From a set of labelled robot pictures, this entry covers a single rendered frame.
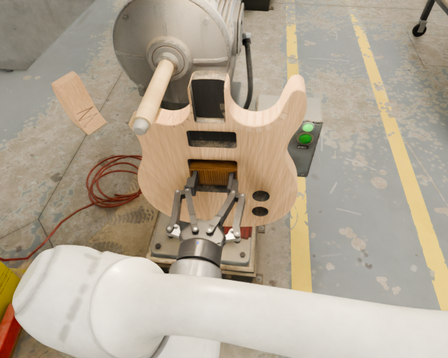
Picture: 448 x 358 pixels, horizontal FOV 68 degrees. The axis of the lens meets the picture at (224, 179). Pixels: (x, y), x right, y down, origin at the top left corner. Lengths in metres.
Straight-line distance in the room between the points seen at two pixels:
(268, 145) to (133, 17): 0.36
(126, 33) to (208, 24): 0.17
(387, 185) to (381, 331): 2.03
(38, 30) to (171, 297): 0.33
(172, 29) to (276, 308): 0.56
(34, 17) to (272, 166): 0.44
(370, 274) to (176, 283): 1.65
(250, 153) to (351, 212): 1.52
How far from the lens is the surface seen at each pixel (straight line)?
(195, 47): 0.72
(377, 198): 2.23
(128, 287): 0.36
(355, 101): 2.93
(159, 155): 0.67
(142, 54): 0.76
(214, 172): 0.68
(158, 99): 0.62
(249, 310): 0.30
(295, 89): 0.55
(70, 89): 0.65
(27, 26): 0.46
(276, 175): 0.67
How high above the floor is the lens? 1.61
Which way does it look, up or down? 49 degrees down
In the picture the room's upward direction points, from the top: straight up
